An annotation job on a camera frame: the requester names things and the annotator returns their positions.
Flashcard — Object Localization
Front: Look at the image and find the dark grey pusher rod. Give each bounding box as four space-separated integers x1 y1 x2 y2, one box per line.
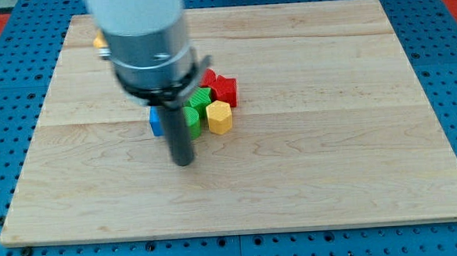
157 106 194 167

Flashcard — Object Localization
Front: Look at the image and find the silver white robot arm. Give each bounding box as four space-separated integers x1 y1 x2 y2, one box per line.
84 0 211 167

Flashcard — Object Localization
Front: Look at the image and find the yellow block behind arm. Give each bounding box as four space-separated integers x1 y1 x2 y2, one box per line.
92 31 108 49

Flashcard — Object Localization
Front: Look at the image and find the yellow hexagon block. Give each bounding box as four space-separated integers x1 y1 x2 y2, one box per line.
206 100 233 135

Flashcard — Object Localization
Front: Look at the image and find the green cylinder block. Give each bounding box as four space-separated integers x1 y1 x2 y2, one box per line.
184 106 201 140

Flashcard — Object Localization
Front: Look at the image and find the blue block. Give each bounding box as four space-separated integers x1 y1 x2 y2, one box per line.
149 106 164 136

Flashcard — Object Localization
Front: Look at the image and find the green star block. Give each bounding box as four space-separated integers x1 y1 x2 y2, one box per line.
184 88 212 119

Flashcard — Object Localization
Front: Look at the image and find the red star block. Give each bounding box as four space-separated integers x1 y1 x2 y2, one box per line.
209 75 238 107

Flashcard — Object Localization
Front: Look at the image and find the red round block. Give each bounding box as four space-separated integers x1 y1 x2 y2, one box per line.
200 68 217 88

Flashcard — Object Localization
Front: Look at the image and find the wooden board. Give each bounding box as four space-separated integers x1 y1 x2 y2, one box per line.
0 0 457 247

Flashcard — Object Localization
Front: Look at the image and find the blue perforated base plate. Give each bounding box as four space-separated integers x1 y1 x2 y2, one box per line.
0 0 457 256

